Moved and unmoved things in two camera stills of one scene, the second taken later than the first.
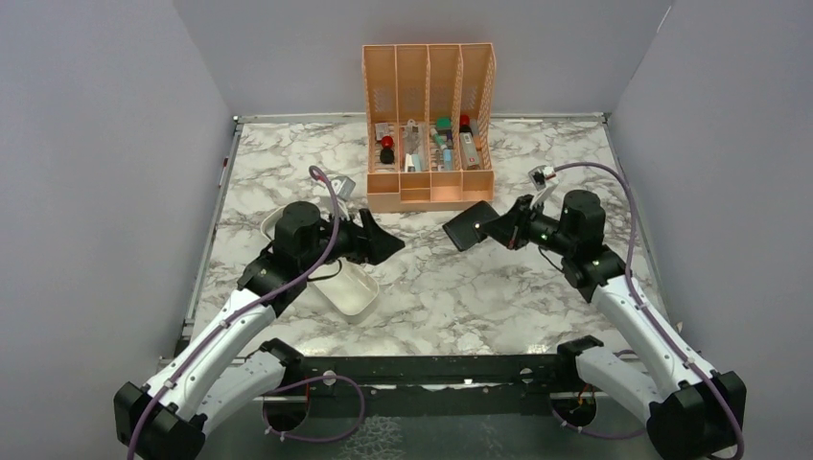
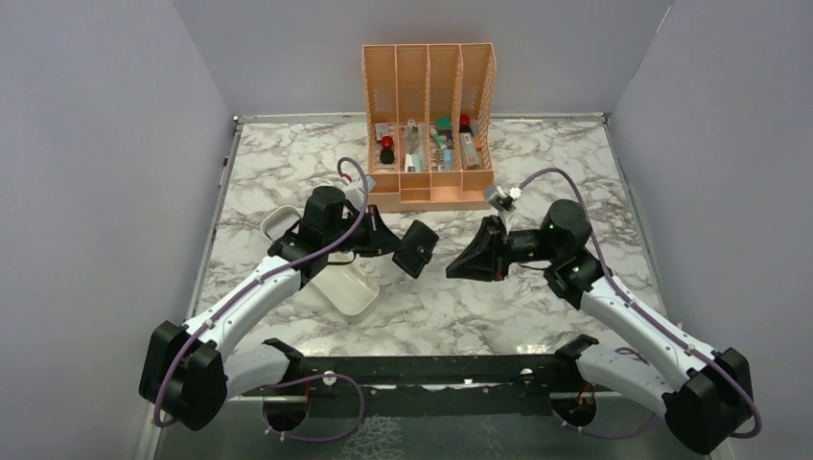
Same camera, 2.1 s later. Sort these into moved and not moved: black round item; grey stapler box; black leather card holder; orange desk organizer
Moved: black leather card holder
Not moved: grey stapler box; black round item; orange desk organizer
